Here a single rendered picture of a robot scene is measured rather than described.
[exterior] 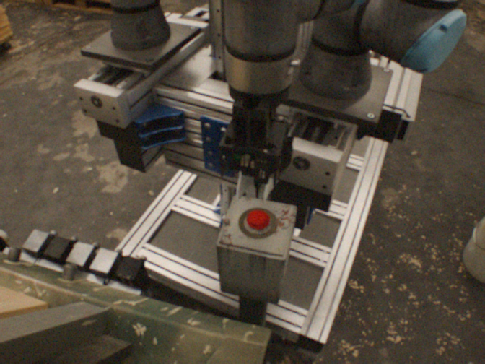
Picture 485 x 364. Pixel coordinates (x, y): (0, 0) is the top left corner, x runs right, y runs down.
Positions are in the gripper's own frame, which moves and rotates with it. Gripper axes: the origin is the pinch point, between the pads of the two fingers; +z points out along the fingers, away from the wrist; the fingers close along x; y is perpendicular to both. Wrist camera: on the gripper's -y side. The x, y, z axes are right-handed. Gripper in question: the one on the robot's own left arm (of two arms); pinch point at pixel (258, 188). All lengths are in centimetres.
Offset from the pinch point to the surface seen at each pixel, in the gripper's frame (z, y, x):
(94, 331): 10.9, 24.5, -18.8
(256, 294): 23.5, 5.4, 1.6
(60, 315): 3.9, 26.0, -21.1
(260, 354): 7.5, 22.1, 5.7
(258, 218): 7.6, -0.3, 0.2
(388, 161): 101, -133, 49
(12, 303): 8.0, 25.7, -32.1
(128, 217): 102, -59, -76
